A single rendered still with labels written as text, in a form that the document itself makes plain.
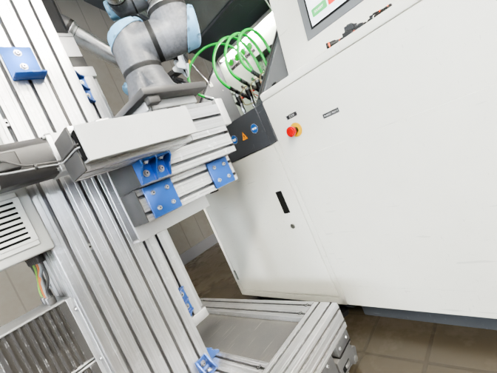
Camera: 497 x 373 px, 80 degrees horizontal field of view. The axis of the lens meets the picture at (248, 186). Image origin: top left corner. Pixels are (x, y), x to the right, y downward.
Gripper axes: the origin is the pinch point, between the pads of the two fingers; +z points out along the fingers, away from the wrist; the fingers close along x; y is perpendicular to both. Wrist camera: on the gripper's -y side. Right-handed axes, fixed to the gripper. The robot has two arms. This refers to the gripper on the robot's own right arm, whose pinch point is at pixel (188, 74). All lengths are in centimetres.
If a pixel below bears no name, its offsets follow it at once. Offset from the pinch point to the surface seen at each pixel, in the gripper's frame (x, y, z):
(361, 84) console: 68, -3, 39
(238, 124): 14.0, -2.6, 30.5
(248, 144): 14.5, -2.6, 39.8
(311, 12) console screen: 49, -29, 4
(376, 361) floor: 47, 15, 123
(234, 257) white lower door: -31, -3, 92
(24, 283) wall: -195, 77, 63
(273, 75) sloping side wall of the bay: 30.4, -16.0, 18.5
